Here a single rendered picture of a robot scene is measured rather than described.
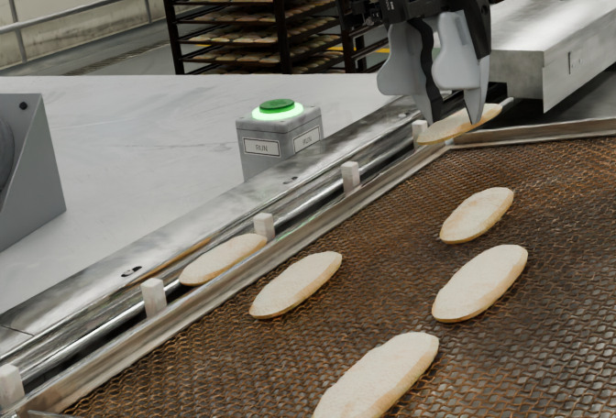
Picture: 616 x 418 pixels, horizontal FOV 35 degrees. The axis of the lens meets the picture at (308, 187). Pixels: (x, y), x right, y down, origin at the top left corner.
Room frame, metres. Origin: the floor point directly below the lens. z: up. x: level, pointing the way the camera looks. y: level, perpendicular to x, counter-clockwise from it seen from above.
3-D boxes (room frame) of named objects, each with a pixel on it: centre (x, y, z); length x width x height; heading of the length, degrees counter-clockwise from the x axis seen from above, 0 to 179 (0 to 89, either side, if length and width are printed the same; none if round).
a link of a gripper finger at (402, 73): (0.78, -0.09, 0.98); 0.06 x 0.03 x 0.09; 133
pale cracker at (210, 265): (0.76, 0.08, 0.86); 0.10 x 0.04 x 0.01; 142
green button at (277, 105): (1.04, 0.02, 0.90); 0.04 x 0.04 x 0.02
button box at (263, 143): (1.04, 0.02, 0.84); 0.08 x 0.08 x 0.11; 52
